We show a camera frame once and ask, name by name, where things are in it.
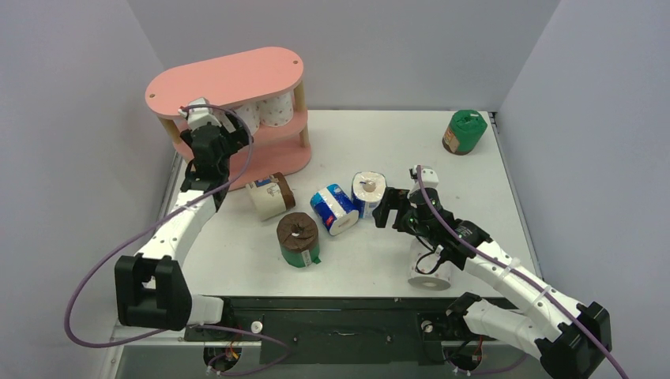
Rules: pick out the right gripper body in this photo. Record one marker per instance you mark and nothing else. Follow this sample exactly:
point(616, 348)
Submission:
point(397, 210)

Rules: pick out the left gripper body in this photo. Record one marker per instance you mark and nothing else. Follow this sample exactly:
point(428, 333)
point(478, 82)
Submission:
point(231, 141)

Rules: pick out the blue white roll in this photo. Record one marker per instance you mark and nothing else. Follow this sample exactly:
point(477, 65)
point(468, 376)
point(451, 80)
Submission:
point(334, 209)
point(368, 188)

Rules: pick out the white dotted roll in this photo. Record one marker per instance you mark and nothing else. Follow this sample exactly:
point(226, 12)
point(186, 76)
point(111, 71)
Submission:
point(250, 114)
point(422, 271)

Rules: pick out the pink three-tier shelf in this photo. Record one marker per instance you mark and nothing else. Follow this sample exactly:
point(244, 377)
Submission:
point(231, 81)

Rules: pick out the white dotted roll shelf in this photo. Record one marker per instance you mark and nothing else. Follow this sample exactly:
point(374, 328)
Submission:
point(276, 111)

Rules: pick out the brown green roll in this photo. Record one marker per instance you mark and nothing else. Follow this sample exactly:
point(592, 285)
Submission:
point(298, 238)

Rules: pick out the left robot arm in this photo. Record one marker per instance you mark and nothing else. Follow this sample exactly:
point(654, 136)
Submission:
point(151, 290)

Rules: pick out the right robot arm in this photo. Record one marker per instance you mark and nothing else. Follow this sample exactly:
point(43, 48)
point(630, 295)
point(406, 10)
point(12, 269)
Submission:
point(568, 338)

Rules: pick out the beige brown wrapped roll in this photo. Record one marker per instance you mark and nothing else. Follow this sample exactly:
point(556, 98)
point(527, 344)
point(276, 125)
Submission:
point(271, 195)

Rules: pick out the green wrapped roll far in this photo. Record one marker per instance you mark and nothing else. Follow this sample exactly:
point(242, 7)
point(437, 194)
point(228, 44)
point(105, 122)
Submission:
point(463, 132)

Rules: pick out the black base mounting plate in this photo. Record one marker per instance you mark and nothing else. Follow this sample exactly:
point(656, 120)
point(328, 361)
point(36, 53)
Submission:
point(304, 330)

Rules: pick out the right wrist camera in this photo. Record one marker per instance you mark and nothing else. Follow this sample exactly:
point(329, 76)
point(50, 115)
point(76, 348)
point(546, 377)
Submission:
point(424, 174)

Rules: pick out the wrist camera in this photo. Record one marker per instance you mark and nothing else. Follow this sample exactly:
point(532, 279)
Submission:
point(198, 113)
point(424, 174)

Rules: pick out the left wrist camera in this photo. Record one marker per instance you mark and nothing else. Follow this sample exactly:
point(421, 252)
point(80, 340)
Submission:
point(198, 113)

